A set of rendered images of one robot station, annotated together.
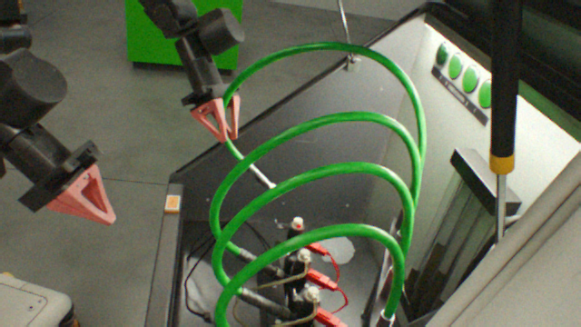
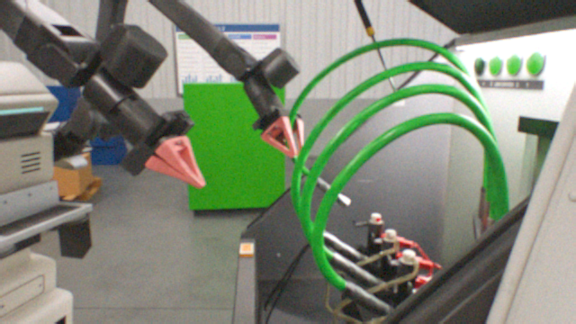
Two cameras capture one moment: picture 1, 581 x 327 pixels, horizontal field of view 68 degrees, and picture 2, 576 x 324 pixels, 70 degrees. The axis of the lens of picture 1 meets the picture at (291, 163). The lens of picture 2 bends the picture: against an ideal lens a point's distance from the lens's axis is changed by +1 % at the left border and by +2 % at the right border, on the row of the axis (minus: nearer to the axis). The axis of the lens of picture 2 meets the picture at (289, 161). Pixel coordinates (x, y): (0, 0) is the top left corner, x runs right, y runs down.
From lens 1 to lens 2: 0.29 m
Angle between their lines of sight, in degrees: 23
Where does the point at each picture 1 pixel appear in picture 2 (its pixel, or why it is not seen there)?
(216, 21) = (277, 57)
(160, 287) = (243, 308)
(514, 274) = not seen: outside the picture
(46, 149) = (148, 112)
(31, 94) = (141, 46)
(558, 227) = not seen: outside the picture
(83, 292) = not seen: outside the picture
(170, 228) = (247, 266)
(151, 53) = (209, 200)
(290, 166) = (355, 210)
